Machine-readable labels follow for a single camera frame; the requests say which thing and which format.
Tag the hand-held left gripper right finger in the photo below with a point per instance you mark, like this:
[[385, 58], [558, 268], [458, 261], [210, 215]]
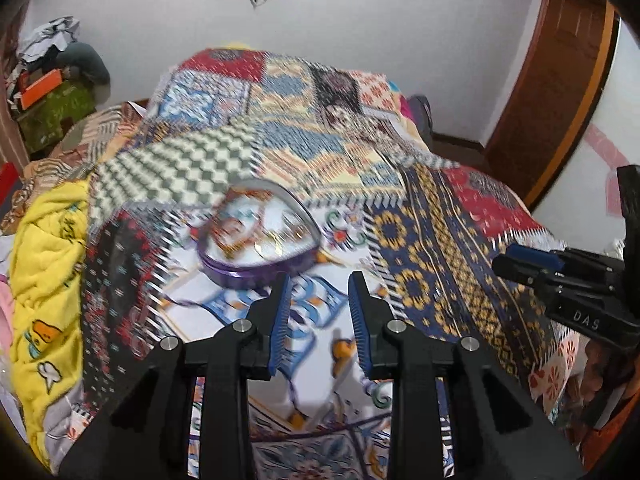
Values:
[[360, 325]]

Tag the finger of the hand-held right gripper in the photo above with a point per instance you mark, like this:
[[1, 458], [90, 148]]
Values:
[[535, 256], [520, 272]]

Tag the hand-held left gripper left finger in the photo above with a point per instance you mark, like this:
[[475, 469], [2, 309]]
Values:
[[280, 325]]

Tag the purple heart-shaped tin box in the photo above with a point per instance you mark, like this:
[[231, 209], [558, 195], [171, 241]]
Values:
[[240, 272]]

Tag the colourful patchwork cloth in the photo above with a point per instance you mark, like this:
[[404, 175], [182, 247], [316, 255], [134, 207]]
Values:
[[325, 160]]

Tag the brown wooden door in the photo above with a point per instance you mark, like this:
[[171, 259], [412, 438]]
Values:
[[550, 85]]

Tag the black bag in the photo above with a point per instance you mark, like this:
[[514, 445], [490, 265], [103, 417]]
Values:
[[420, 115]]

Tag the yellow fleece blanket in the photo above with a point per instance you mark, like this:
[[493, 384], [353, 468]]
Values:
[[45, 260]]

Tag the striped brown quilt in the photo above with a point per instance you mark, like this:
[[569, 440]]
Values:
[[75, 150]]

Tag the pink plush toy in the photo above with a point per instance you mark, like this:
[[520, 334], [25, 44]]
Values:
[[3, 320]]

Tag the red and white box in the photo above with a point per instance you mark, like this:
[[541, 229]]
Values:
[[9, 185]]

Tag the green patterned box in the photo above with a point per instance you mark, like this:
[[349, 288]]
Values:
[[55, 115]]

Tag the orange box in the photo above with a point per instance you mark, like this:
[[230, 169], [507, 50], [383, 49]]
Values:
[[42, 89]]

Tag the striped maroon curtain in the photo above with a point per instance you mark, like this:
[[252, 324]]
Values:
[[9, 125]]

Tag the pile of grey clothes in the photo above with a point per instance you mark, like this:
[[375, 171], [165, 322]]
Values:
[[60, 50]]

